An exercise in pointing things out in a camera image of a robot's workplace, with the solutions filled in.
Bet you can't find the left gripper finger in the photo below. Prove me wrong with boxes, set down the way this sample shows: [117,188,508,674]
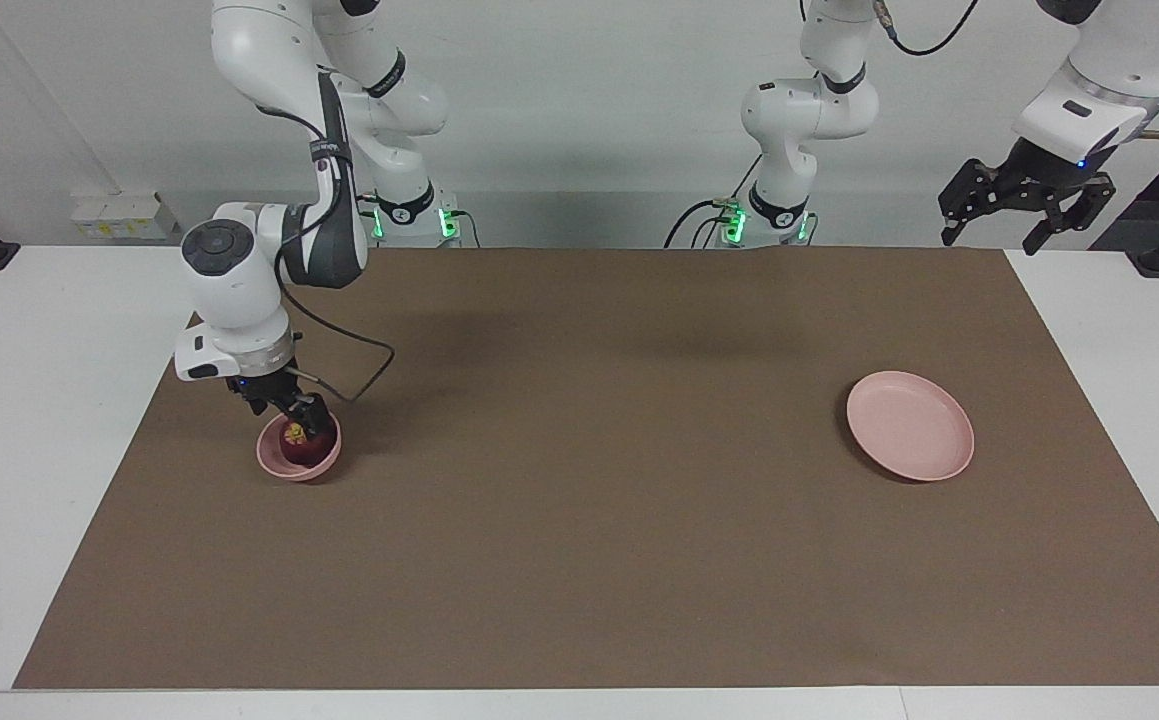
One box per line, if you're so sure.
[938,158,1002,247]
[1022,175,1117,257]

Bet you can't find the red apple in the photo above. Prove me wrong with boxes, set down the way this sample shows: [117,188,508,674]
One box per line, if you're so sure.
[281,420,333,468]

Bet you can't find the pink plate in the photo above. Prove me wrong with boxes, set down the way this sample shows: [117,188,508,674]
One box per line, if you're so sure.
[846,371,976,484]

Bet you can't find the brown paper table mat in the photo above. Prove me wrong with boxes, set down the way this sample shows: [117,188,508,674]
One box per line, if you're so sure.
[14,246,1159,691]

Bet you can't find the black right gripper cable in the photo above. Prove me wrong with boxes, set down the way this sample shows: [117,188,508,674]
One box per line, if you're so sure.
[275,230,396,403]

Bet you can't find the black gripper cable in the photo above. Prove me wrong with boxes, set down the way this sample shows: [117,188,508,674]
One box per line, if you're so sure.
[275,230,396,403]
[874,0,980,57]

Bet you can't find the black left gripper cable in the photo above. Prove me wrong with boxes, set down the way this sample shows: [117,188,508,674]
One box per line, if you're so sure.
[874,0,980,57]

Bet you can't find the white wall socket box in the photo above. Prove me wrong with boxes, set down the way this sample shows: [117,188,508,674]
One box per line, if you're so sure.
[70,192,181,241]

